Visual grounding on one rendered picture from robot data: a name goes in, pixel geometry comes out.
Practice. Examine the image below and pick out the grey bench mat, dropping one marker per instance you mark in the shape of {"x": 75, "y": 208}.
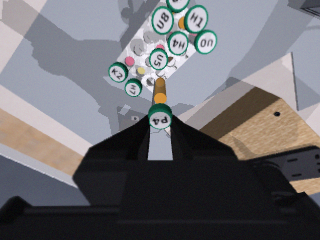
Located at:
{"x": 61, "y": 65}

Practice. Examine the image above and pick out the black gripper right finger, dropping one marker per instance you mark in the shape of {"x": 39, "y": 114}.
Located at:
{"x": 196, "y": 145}

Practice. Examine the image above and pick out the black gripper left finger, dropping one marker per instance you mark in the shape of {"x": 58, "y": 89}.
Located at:
{"x": 124, "y": 144}

